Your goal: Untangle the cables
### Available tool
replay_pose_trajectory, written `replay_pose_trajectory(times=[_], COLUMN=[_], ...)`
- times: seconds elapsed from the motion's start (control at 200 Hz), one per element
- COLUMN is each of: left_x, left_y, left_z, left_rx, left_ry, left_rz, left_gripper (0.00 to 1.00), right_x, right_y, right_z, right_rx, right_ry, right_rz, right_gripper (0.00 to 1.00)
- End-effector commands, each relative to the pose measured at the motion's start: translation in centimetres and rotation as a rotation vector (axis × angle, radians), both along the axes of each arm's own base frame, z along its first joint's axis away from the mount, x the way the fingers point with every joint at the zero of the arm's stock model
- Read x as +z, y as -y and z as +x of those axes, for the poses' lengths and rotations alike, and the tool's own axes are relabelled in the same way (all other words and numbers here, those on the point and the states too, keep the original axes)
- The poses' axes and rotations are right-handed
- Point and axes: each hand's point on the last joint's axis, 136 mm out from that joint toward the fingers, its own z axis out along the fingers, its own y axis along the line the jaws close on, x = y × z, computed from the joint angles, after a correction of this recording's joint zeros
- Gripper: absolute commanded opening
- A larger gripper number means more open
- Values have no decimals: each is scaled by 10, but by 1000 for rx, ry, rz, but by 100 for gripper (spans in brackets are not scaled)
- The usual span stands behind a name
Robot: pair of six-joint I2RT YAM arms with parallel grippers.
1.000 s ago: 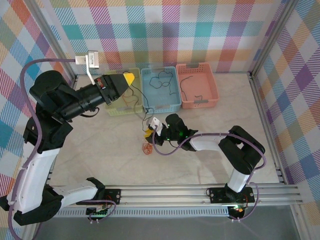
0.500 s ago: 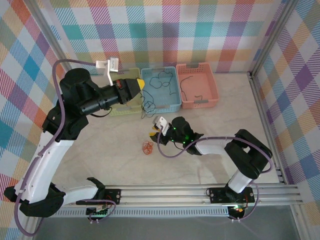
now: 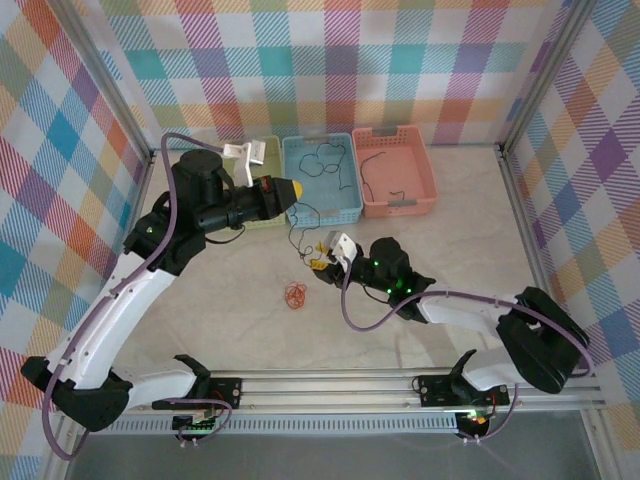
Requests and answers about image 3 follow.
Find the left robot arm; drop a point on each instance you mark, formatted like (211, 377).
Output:
(125, 300)

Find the pink perforated plastic basket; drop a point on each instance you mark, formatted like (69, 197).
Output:
(410, 170)

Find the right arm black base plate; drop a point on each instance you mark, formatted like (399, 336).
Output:
(435, 390)

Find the aluminium mounting rail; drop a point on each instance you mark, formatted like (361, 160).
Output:
(325, 392)

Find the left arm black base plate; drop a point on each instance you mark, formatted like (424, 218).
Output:
(227, 392)

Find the green perforated plastic basket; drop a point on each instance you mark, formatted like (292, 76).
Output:
(274, 155)

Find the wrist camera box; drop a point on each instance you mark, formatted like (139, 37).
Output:
(345, 246)
(247, 157)

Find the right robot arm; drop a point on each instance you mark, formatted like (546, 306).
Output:
(545, 350)

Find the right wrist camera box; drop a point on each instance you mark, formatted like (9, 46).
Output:
(345, 246)

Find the blue perforated plastic basket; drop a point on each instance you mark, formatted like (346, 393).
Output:
(327, 197)

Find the aluminium side rail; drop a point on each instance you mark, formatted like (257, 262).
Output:
(525, 225)
(145, 172)

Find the aluminium frame post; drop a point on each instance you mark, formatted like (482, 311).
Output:
(113, 80)
(543, 75)

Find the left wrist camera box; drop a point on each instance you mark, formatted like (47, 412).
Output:
(247, 157)

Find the aluminium frame leg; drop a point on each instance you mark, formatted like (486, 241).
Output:
(600, 450)
(57, 467)

